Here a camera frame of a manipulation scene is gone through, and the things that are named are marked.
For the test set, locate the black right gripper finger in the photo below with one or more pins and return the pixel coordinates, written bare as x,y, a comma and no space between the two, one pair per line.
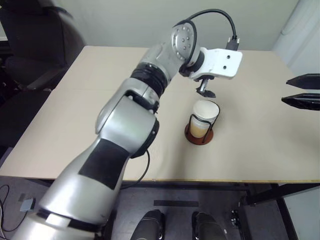
307,81
305,101

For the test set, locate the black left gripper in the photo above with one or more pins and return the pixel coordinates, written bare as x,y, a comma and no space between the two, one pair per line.
205,83

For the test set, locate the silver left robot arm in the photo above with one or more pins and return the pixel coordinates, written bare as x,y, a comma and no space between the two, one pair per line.
125,112

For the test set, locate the black floor tape strip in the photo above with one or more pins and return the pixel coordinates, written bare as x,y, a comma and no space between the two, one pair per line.
176,203

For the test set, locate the dark rounded glossy shape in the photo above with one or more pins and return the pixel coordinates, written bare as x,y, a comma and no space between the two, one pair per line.
207,226
148,226

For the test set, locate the black office chair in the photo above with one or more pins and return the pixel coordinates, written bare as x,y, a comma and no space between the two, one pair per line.
37,37

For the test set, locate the small grey floor box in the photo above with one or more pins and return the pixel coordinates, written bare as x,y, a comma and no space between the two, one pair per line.
27,205

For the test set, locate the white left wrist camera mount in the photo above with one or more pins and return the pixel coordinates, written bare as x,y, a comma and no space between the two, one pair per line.
220,62

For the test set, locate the white wall conduit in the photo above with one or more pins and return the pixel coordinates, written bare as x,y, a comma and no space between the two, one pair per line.
300,20

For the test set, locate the black metal table frame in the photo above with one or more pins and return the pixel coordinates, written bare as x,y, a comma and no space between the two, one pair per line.
200,187

